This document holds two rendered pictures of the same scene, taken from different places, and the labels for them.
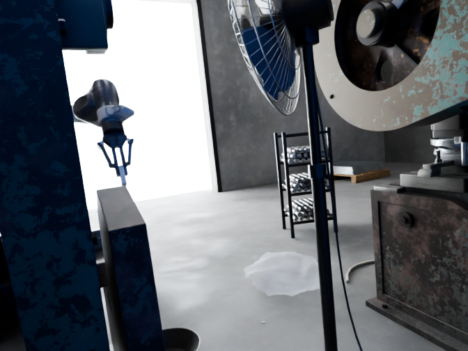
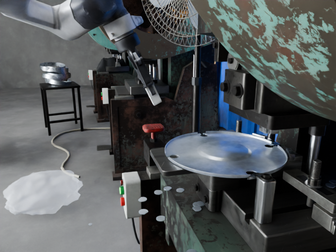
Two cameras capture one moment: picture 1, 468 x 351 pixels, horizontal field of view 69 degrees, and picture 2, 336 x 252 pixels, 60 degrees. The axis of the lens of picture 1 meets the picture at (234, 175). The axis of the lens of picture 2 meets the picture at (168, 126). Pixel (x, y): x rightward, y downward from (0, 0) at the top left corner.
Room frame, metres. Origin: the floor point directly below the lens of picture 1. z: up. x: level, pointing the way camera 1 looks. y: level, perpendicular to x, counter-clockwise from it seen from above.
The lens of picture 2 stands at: (0.97, 1.32, 1.04)
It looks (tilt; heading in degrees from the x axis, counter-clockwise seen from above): 16 degrees down; 279
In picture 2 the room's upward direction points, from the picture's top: straight up
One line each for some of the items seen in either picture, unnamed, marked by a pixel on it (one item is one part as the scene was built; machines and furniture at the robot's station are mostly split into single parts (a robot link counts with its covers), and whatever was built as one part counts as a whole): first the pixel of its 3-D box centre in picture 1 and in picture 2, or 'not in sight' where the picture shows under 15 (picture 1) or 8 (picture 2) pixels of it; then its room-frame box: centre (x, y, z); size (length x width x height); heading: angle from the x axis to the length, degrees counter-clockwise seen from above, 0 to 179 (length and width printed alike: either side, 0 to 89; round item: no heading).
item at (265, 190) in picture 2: not in sight; (264, 197); (0.86, 0.80, 0.75); 0.03 x 0.03 x 0.10; 25
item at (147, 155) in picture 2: not in sight; (155, 166); (1.16, 0.40, 0.62); 0.10 x 0.06 x 0.20; 115
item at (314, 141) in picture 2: not in sight; (314, 146); (0.73, 0.63, 0.81); 0.02 x 0.02 x 0.14
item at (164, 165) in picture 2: not in sight; (205, 177); (0.98, 0.66, 0.72); 0.25 x 0.14 x 0.14; 25
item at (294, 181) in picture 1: (304, 180); not in sight; (3.16, -0.65, 0.47); 0.46 x 0.43 x 0.95; 5
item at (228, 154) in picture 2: not in sight; (223, 150); (0.94, 0.64, 0.78); 0.29 x 0.29 x 0.01
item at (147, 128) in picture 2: not in sight; (153, 136); (1.17, 0.38, 0.72); 0.07 x 0.06 x 0.08; 25
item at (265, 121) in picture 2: not in sight; (274, 115); (0.82, 0.58, 0.86); 0.20 x 0.16 x 0.05; 115
